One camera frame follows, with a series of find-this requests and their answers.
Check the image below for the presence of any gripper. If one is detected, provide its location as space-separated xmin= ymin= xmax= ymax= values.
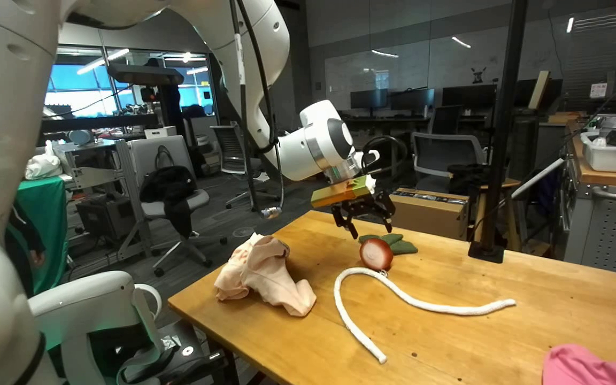
xmin=332 ymin=191 xmax=396 ymax=240

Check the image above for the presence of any toy radish with green leaves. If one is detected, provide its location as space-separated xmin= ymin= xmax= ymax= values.
xmin=358 ymin=233 xmax=419 ymax=272

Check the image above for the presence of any peach t-shirt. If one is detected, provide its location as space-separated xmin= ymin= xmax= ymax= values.
xmin=214 ymin=232 xmax=317 ymax=318

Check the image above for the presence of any pink t-shirt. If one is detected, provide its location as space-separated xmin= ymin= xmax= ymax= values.
xmin=542 ymin=343 xmax=616 ymax=385

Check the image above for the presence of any cardboard box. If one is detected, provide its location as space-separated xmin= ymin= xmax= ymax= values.
xmin=390 ymin=187 xmax=471 ymax=241

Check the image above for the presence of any grey mesh office chair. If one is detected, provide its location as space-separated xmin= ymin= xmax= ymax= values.
xmin=411 ymin=132 xmax=488 ymax=194

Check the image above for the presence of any wooden stool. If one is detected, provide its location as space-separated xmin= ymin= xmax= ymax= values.
xmin=473 ymin=177 xmax=523 ymax=253

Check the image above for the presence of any dark office chair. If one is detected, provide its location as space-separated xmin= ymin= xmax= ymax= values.
xmin=211 ymin=124 xmax=283 ymax=210

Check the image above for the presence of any black pole stand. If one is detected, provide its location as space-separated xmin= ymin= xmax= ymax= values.
xmin=468 ymin=0 xmax=529 ymax=264

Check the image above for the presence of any black jacket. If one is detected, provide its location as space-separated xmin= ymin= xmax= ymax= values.
xmin=139 ymin=165 xmax=198 ymax=239

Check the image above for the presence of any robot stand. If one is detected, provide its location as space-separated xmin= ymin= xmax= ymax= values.
xmin=88 ymin=319 xmax=240 ymax=385

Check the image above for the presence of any metal workbench with wooden top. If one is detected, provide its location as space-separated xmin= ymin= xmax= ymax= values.
xmin=560 ymin=119 xmax=616 ymax=279

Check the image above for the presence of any white plastic bin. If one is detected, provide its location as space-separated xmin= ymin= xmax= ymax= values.
xmin=580 ymin=129 xmax=616 ymax=174

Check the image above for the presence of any window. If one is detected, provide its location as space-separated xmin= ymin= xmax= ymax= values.
xmin=44 ymin=49 xmax=217 ymax=118

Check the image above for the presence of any green cloth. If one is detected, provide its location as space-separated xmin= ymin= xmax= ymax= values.
xmin=5 ymin=176 xmax=69 ymax=296

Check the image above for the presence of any white plastic bag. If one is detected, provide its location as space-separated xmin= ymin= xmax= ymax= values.
xmin=24 ymin=141 xmax=64 ymax=181

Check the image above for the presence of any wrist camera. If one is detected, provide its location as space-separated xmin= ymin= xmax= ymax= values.
xmin=310 ymin=175 xmax=376 ymax=209

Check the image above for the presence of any white rope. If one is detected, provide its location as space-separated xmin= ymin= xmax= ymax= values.
xmin=333 ymin=267 xmax=517 ymax=365

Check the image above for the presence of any aluminium frame table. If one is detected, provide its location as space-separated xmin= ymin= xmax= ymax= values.
xmin=51 ymin=136 xmax=153 ymax=261

